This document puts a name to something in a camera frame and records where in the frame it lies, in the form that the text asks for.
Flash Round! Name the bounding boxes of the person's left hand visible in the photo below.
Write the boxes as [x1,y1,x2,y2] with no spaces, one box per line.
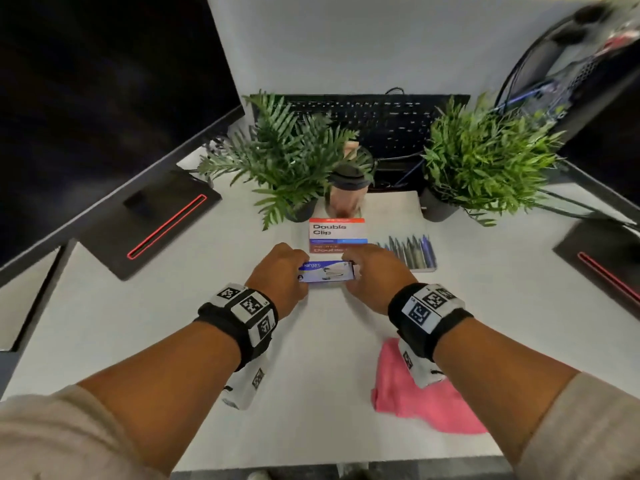
[245,242,311,321]

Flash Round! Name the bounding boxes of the person's right hand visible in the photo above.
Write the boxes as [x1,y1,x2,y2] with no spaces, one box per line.
[341,243,420,317]

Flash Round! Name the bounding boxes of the blue white clip box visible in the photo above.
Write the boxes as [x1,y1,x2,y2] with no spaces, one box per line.
[297,259,357,284]

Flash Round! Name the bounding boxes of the red white clip box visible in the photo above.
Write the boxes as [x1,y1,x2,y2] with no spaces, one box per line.
[307,217,369,255]

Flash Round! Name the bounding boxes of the clear pen case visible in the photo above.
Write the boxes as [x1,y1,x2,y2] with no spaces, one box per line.
[359,190,439,273]

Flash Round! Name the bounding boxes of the coffee cup with black lid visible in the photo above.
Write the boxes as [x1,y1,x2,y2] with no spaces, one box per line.
[325,142,373,221]

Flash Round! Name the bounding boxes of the fern potted plant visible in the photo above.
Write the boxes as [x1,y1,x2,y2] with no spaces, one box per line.
[197,90,376,231]

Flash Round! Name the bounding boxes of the pink cloth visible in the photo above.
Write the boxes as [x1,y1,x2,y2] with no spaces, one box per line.
[371,337,489,435]

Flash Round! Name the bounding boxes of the bushy small-leaf potted plant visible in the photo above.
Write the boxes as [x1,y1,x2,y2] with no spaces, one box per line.
[419,92,569,228]

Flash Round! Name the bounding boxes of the person's left forearm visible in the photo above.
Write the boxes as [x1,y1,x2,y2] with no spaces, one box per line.
[77,319,243,475]

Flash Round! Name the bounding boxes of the person's right forearm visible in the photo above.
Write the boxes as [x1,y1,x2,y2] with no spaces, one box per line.
[432,317,581,468]

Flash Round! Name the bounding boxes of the black right wrist band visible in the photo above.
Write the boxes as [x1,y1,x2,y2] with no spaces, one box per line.
[387,283,475,363]

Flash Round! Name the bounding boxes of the black wrist band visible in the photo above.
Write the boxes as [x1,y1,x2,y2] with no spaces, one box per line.
[195,283,280,373]
[387,283,475,363]

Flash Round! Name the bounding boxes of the black left wrist band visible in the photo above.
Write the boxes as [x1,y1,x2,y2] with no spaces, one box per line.
[195,283,280,373]

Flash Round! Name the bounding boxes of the black monitor stand base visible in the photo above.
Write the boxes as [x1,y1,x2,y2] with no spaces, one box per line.
[552,217,640,308]
[79,169,223,282]

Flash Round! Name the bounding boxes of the white table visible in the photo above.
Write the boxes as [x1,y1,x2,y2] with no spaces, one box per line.
[0,119,640,473]

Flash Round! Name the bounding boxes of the black keyboard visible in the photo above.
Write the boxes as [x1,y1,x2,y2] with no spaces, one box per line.
[249,93,472,161]

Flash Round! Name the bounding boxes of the grey desk partition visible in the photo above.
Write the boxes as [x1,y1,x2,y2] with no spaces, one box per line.
[205,0,601,161]

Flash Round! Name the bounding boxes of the black monitor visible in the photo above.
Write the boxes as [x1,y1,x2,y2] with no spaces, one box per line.
[555,69,640,225]
[0,0,246,288]

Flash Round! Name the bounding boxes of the beige partition panel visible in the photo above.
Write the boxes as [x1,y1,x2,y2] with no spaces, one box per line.
[0,247,63,351]

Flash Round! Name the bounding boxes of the beige right sleeve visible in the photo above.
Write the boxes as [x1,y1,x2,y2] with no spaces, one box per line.
[517,372,640,480]

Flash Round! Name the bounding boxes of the beige sleeve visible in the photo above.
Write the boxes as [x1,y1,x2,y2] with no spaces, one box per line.
[517,372,640,480]
[0,384,169,480]

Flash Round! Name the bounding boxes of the beige left sleeve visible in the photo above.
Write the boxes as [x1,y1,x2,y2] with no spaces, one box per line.
[0,384,169,480]

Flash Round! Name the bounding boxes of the black desktop computer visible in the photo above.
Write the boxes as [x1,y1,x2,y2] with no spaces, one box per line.
[499,0,640,145]

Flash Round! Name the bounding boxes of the red gold adapter plug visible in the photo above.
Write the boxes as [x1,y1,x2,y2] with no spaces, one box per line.
[602,29,640,51]

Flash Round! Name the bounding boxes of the black desk cable tray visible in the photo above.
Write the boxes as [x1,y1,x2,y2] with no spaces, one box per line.
[367,157,429,193]

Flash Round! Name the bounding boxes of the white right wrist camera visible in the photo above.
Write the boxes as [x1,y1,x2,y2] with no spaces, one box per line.
[397,337,447,389]

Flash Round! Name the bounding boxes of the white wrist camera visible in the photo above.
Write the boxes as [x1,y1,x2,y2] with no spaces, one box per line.
[397,337,447,389]
[221,355,266,411]

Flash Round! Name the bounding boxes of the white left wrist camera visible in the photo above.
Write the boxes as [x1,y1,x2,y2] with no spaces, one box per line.
[221,355,266,411]

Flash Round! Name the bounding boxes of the bundle of black cables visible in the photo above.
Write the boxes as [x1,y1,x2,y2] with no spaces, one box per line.
[199,137,231,188]

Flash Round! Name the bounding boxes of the black monitor cable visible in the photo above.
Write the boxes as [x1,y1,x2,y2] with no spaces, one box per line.
[535,189,631,221]

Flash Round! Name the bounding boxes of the blue cable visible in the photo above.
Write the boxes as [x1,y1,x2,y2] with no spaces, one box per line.
[395,84,556,188]

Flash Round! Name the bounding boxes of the black computer cable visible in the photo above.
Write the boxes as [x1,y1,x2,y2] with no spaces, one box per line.
[493,4,601,111]

